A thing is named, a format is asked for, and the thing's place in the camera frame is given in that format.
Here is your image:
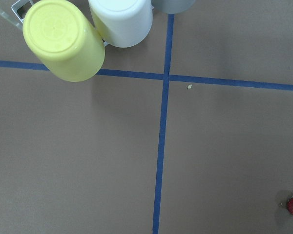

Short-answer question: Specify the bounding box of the white wire cup rack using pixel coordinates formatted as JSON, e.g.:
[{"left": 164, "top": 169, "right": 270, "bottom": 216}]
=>
[{"left": 10, "top": 0, "right": 109, "bottom": 47}]

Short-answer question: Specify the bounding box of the yellow plastic cup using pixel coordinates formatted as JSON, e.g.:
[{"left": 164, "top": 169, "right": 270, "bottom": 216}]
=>
[{"left": 22, "top": 0, "right": 105, "bottom": 82}]

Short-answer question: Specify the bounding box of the grey plastic cup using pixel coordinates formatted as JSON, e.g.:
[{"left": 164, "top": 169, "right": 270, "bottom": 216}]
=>
[{"left": 151, "top": 0, "right": 196, "bottom": 14}]

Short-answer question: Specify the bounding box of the white plastic cup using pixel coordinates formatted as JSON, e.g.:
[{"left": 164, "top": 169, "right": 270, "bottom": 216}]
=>
[{"left": 88, "top": 0, "right": 153, "bottom": 48}]

